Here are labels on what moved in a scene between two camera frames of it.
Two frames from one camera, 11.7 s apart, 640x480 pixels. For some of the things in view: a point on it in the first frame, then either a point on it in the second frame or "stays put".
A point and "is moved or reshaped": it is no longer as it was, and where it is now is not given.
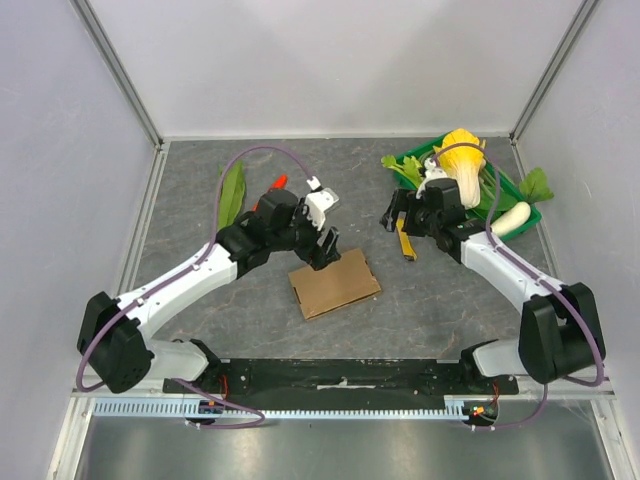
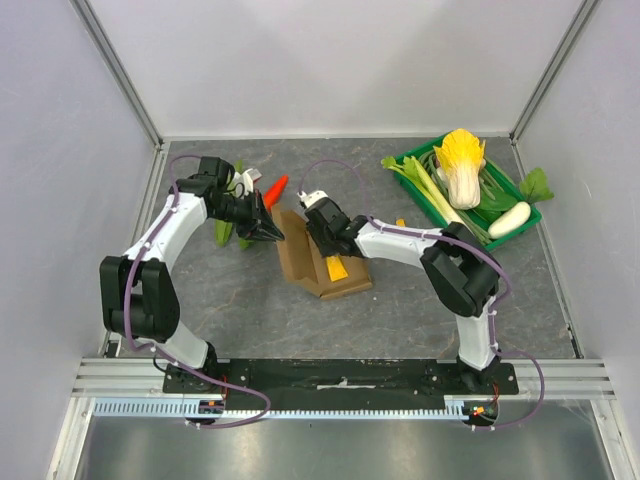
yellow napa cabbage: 463,163 stays put
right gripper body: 405,211 to 325,236
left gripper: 319,256 to 265,228
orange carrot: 279,183 stays put
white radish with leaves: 533,188 stays put
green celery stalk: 411,167 stays put
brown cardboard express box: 343,282 is moved or reshaped
